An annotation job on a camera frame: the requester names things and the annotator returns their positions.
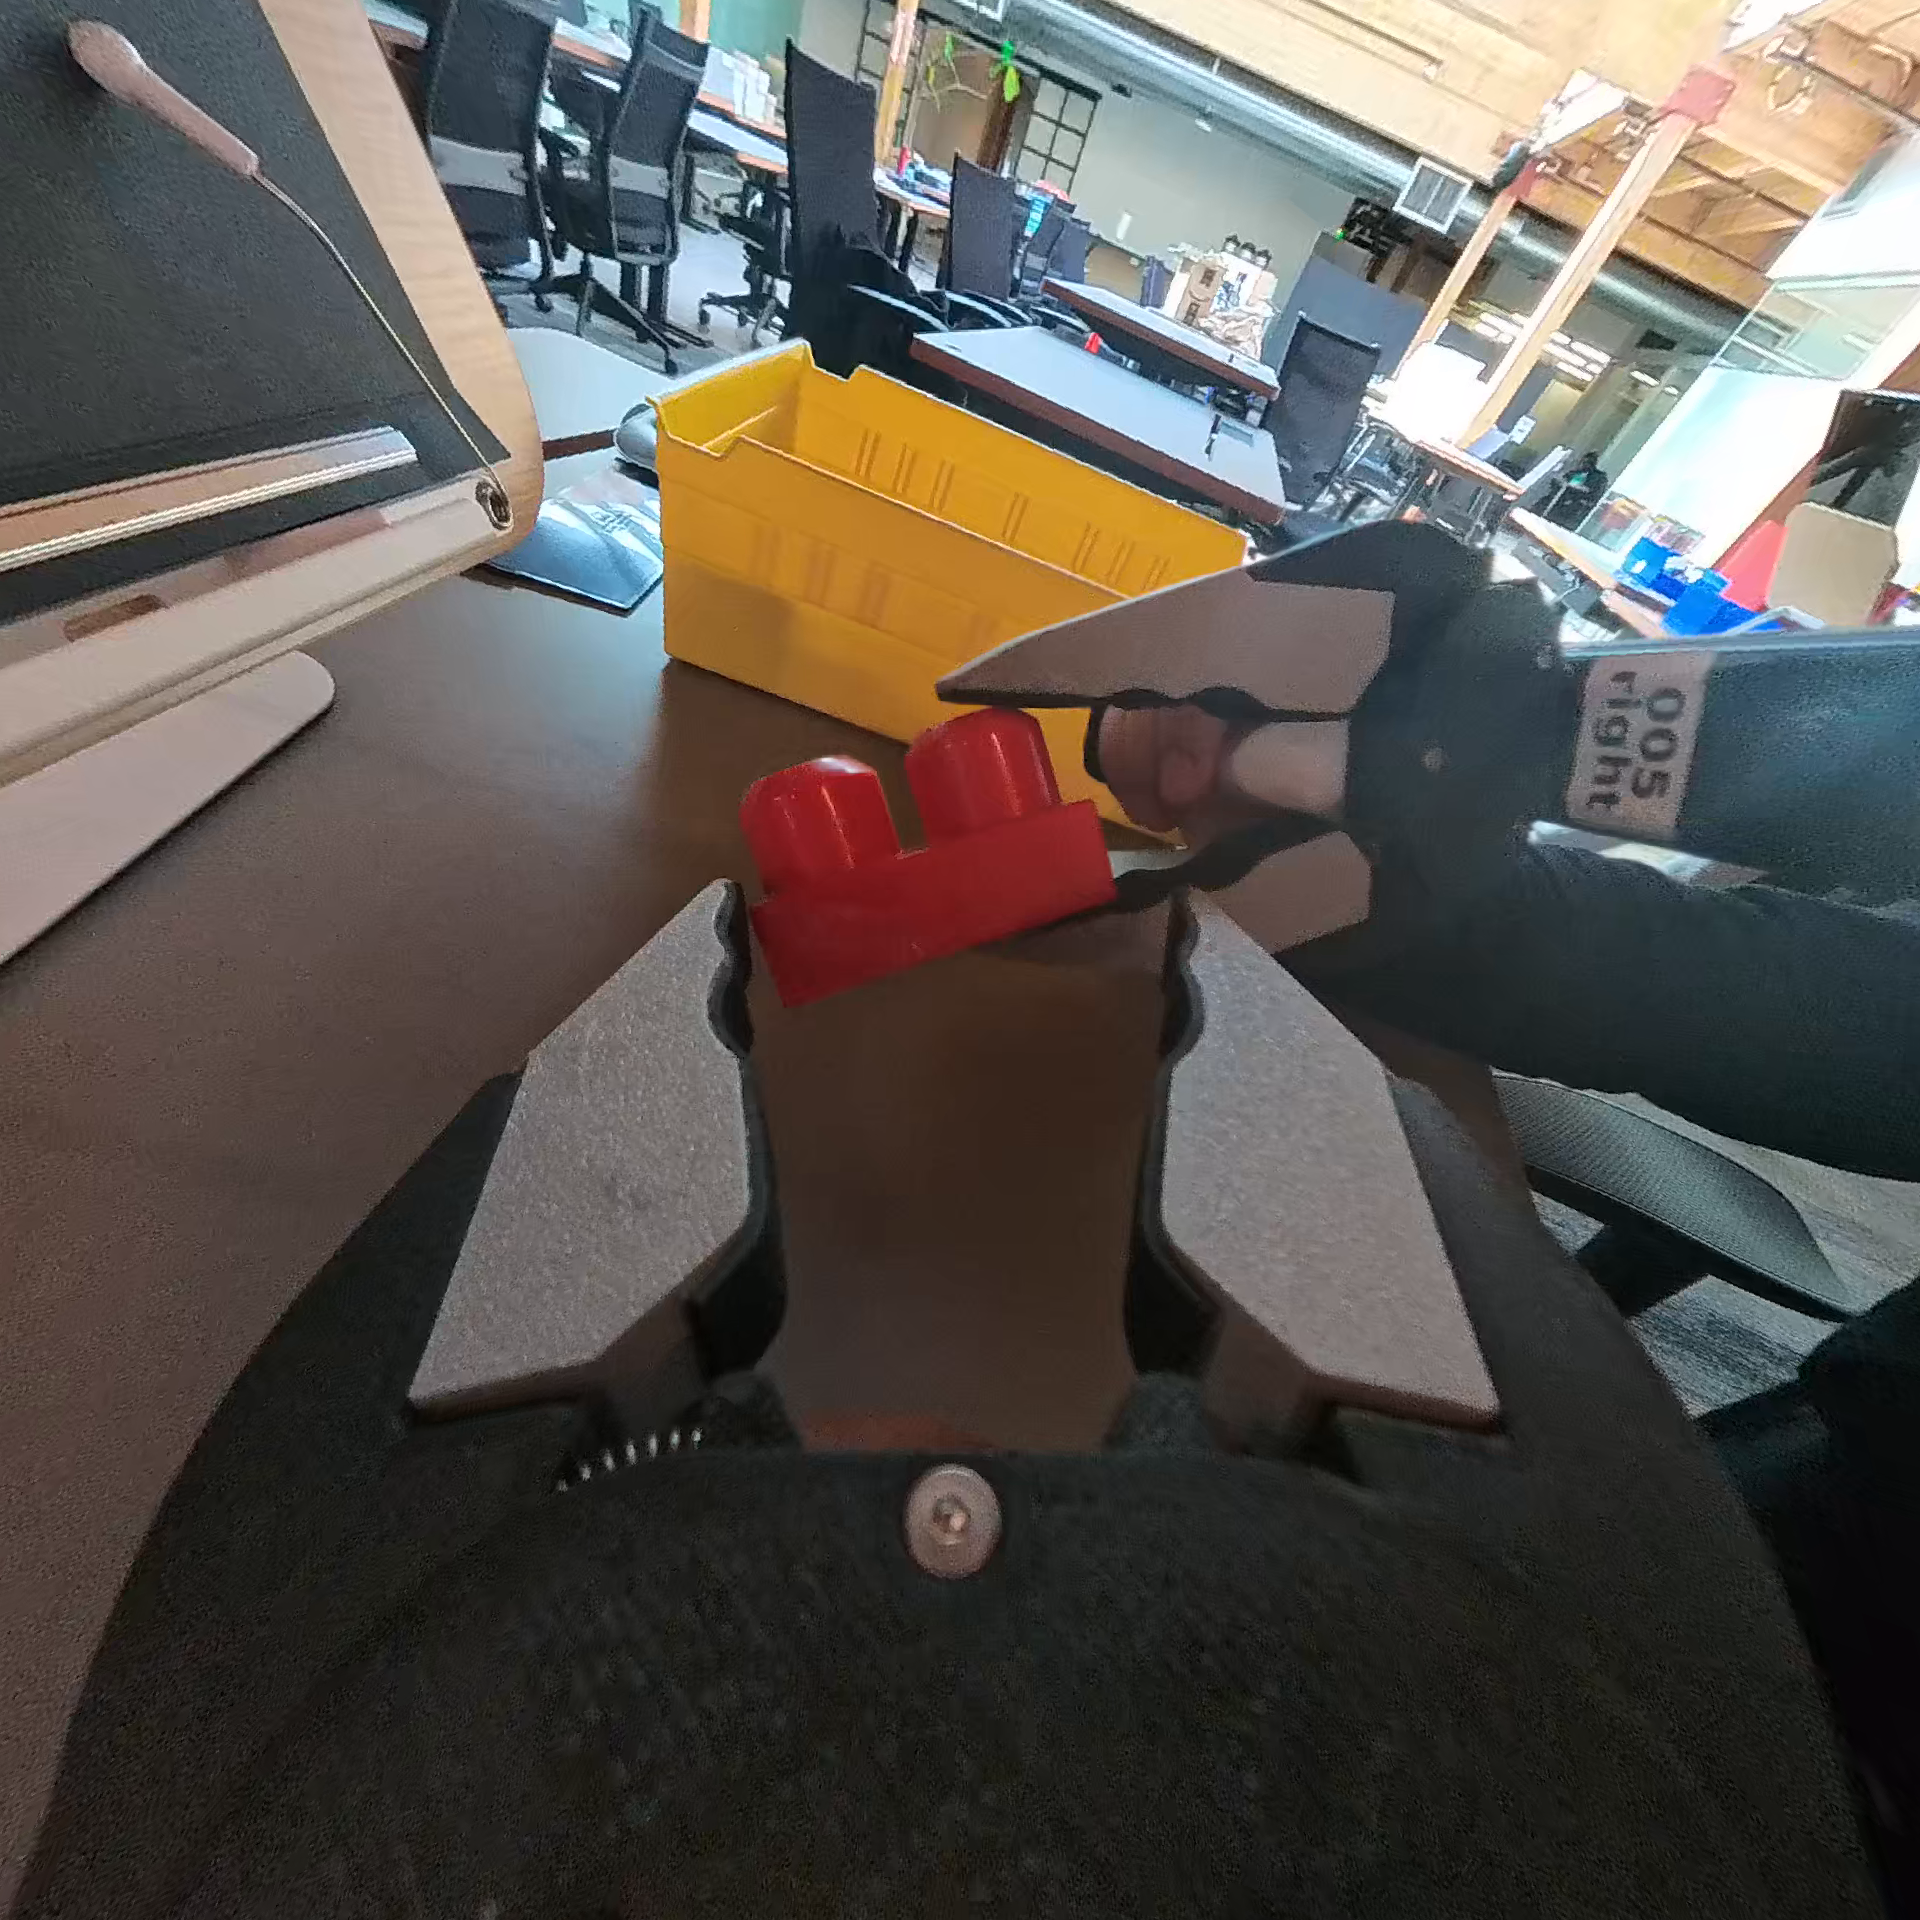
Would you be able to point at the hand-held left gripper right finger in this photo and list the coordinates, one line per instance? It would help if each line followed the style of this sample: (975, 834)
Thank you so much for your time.
(1319, 1201)

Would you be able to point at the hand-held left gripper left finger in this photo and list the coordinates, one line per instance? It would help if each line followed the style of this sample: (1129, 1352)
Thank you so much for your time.
(599, 1184)

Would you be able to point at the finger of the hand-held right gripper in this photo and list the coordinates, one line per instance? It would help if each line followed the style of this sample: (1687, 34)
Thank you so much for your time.
(1231, 638)
(1306, 886)

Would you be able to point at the red toy building block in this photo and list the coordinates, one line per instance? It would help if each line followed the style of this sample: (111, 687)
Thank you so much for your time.
(914, 886)

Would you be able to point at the person's right forearm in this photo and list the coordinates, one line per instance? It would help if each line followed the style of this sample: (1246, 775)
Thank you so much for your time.
(1723, 1005)

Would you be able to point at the person's right hand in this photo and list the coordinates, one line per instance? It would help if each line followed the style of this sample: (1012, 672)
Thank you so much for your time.
(1171, 765)

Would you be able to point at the grey office table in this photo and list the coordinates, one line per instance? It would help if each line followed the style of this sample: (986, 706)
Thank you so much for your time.
(1108, 405)

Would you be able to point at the black office chair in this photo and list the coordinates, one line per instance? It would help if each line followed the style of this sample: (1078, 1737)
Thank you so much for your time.
(983, 225)
(487, 135)
(1650, 1184)
(833, 194)
(1319, 389)
(628, 165)

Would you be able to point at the yellow plastic bin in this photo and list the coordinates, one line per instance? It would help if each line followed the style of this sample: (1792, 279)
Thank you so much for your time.
(900, 557)

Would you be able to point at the cardboard box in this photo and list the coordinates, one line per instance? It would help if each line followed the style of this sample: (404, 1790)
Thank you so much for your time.
(1839, 563)

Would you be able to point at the dark printed mouse pad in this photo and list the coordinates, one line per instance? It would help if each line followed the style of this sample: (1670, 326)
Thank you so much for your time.
(585, 539)

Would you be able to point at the wooden book stand white base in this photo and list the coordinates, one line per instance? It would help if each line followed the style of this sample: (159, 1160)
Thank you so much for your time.
(148, 299)

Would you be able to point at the wooden post red bracket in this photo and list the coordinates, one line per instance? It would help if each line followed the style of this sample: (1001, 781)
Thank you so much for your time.
(1590, 255)

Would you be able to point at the silver ventilation duct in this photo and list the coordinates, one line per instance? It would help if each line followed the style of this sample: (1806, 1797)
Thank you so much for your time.
(1275, 119)

